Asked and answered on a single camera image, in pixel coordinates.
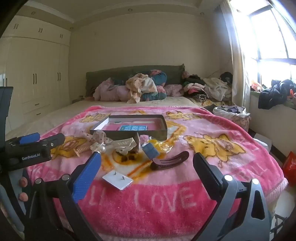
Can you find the yellow rings in plastic bag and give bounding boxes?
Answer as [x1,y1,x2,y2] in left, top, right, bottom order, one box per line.
[148,138,173,154]

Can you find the polka dot bow hair tie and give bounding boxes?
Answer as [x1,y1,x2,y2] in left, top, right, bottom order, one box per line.
[84,130,114,146]

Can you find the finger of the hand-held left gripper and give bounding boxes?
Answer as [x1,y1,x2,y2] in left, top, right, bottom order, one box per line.
[6,133,41,147]
[38,133,66,154]

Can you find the brown hair clip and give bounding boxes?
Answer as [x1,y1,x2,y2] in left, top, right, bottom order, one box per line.
[150,151,189,171]

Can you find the small blue box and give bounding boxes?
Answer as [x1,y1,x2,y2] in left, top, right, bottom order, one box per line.
[142,142,160,160]

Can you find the black jacket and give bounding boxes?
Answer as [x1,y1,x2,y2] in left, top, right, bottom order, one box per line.
[258,79,296,110]

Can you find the pink printed blanket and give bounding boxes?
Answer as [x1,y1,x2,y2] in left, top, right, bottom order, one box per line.
[25,105,288,241]

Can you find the person's left hand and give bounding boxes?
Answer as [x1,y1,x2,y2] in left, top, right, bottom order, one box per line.
[19,177,28,202]

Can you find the pink quilt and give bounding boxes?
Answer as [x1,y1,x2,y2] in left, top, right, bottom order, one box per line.
[92,77,130,102]

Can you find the grey cardboard box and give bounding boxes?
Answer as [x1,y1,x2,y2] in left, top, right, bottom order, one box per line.
[90,114,167,141]

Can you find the white earring card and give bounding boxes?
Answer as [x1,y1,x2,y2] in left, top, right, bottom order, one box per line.
[102,170,134,191]

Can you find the beige floral cloth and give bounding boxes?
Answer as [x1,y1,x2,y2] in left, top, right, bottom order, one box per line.
[125,73,158,104]

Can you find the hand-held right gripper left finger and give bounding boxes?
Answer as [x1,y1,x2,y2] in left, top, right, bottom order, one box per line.
[25,152,103,241]

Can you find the blue printed card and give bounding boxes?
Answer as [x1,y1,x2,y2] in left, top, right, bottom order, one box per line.
[118,125,148,131]

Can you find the cream hair claw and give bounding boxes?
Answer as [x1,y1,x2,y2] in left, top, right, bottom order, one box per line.
[111,137,140,153]

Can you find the laundry basket with clothes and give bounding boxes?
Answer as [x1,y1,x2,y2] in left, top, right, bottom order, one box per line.
[212,105,251,131]

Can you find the dark floral pillow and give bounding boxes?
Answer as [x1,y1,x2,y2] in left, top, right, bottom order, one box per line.
[141,70,167,102]

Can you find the pink pillow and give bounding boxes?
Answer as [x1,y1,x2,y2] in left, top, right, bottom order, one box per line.
[163,84,185,97]

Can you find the cream curtain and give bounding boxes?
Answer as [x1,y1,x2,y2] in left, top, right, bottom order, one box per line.
[220,0,251,107]

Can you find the red bag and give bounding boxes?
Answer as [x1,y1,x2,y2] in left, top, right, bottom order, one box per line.
[282,151,296,180]

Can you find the pile of clothes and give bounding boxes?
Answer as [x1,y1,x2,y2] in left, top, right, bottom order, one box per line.
[183,71,233,102]

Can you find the white wardrobe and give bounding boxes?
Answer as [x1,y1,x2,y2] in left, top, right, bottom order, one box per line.
[0,15,71,135]

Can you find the orange cloth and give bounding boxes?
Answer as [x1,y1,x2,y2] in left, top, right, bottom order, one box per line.
[251,80,266,92]

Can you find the beige spiral hair tie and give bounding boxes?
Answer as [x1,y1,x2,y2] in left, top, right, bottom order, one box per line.
[73,142,93,156]

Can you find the bed with beige sheet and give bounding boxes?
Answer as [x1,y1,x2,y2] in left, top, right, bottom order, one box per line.
[5,95,234,139]

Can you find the window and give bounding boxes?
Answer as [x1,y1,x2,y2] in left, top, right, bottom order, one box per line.
[231,0,296,86]

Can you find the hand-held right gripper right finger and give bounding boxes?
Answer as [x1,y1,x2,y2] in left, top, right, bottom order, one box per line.
[193,152,272,241]

